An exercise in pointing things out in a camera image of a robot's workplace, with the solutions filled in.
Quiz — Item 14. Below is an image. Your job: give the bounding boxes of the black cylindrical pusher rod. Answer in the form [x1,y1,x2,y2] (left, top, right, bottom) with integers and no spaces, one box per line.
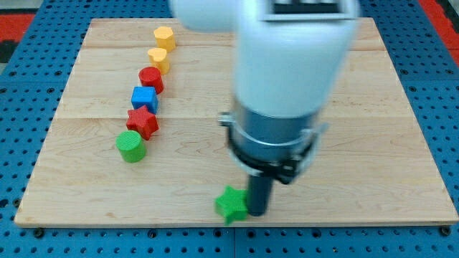
[247,176,273,216]

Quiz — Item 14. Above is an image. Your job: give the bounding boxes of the silver black wrist mount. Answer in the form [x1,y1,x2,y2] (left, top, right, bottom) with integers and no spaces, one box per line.
[218,100,328,184]

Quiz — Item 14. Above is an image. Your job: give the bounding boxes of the green star block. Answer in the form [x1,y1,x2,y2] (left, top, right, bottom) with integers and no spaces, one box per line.
[214,186,248,226]

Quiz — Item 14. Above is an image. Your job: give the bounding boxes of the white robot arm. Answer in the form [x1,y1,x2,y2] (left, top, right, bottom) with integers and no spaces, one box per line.
[170,0,359,216]

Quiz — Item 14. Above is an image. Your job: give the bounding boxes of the red star block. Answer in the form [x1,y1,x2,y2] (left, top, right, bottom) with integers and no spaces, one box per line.
[126,105,159,140]

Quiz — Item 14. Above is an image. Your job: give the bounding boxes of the light wooden board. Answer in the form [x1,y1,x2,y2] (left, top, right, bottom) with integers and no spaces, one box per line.
[14,18,458,228]

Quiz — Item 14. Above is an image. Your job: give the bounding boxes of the green cylinder block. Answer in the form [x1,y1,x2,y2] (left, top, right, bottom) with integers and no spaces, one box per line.
[115,130,146,163]

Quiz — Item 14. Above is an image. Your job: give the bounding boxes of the red cylinder block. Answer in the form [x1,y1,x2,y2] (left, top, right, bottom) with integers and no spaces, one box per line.
[138,67,164,94]

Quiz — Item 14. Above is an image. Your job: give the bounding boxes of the blue cube block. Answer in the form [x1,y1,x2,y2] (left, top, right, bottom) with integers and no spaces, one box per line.
[131,86,158,114]

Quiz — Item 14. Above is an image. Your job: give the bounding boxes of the yellow heart block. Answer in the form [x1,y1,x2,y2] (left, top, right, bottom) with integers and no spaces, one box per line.
[147,47,170,75]

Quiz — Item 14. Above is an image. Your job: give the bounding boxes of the yellow hexagon block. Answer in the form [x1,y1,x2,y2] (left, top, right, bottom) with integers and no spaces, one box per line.
[153,27,176,52]

